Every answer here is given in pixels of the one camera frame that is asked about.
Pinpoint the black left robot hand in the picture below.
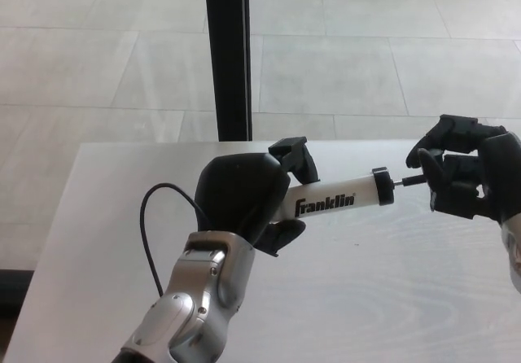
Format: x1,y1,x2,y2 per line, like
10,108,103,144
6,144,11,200
194,136,321,258

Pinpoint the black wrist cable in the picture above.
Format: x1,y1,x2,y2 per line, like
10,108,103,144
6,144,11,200
138,181,205,299

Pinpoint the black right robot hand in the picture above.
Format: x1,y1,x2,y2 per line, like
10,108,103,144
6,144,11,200
405,114,521,224

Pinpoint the white Franklin air pump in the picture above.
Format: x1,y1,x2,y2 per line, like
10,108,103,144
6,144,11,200
271,166,427,224

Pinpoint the black vertical metal post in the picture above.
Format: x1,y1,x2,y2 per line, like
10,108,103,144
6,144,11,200
203,0,255,142

